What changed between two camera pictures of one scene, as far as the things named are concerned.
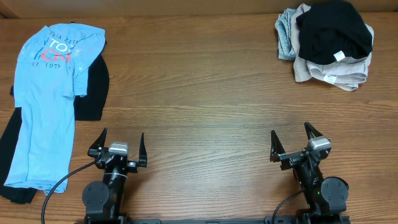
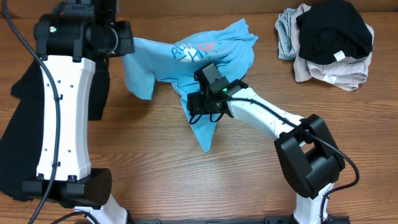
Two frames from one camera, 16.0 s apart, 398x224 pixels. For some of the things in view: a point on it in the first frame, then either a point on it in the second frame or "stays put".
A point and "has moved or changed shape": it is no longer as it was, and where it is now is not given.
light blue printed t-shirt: (50, 74) has moved or changed shape
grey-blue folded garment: (283, 25) stays put
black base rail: (289, 221) stays put
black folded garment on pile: (331, 30) stays put
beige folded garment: (346, 74) stays put
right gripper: (279, 153) → (198, 106)
